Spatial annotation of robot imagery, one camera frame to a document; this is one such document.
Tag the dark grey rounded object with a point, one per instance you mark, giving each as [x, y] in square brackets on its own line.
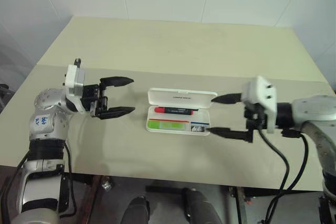
[5, 98]

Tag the dark rounded shape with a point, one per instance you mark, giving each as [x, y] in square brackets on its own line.
[136, 211]
[199, 208]

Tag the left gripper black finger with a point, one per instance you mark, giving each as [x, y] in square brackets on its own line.
[116, 81]
[116, 112]

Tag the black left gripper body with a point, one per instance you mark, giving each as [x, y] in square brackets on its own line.
[92, 98]

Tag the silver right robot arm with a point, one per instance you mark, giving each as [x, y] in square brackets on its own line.
[315, 111]

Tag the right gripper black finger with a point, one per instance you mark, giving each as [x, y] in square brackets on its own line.
[228, 98]
[231, 132]

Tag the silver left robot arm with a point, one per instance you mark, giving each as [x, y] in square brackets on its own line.
[44, 127]

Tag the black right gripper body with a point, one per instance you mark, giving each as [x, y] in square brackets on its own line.
[254, 119]

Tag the white plastic pencil case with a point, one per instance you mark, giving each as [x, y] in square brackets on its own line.
[181, 95]

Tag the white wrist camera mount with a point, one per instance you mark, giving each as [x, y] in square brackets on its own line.
[262, 95]
[71, 78]

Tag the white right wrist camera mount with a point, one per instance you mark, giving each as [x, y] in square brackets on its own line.
[262, 95]

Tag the reddish brown table frame bar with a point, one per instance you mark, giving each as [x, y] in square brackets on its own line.
[89, 200]

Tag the black marker with red cap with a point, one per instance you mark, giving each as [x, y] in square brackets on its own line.
[178, 111]

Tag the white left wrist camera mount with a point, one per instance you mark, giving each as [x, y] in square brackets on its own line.
[71, 78]

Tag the green eraser block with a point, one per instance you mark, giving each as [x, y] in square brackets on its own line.
[168, 125]

